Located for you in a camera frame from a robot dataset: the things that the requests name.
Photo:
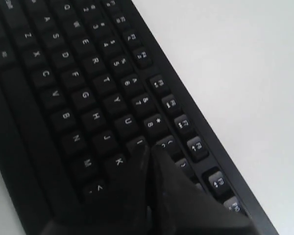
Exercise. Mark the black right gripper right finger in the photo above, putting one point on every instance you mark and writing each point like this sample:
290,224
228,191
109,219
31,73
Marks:
183,209

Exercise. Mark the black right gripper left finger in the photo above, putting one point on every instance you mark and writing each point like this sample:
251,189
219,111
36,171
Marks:
120,210

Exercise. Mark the black acer keyboard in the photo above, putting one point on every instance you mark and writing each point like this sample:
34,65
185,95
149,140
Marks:
82,83

